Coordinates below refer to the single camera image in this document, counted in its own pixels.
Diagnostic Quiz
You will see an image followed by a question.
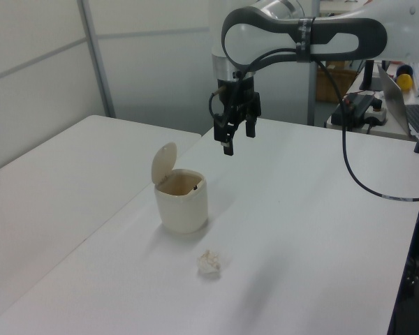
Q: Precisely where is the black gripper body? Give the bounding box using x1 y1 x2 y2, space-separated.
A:
216 78 262 125

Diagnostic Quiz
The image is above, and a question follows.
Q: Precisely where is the white paper trash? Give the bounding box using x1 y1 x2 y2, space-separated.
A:
196 248 221 276

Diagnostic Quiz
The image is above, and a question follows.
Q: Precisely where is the small white lidded bin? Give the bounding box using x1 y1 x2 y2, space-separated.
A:
150 141 210 235

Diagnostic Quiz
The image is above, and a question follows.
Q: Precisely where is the brown cardboard box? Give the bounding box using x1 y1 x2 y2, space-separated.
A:
315 61 358 104

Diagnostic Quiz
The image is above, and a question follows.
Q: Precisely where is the black electronics box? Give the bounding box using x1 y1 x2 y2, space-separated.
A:
331 93 376 126

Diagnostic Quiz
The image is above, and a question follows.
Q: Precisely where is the grey emergency stop button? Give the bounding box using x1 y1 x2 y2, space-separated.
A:
365 98 389 127

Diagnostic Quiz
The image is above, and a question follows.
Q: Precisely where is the black monitor stand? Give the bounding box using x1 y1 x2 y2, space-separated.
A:
358 59 383 91

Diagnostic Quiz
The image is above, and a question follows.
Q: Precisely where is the white background desk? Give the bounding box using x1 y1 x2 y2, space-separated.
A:
323 86 419 142

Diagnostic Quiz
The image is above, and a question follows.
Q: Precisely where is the silver open laptop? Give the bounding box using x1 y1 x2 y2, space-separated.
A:
376 63 419 138

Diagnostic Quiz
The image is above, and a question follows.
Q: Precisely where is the yellow round toy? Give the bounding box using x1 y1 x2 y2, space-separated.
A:
395 73 415 93

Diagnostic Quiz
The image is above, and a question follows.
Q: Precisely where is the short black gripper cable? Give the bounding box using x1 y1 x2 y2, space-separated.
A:
208 86 231 122

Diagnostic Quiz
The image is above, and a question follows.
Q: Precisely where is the long black arm cable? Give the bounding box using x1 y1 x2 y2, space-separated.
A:
230 47 419 204

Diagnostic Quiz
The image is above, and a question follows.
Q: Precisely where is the grey partition post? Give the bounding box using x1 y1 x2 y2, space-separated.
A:
78 0 117 119

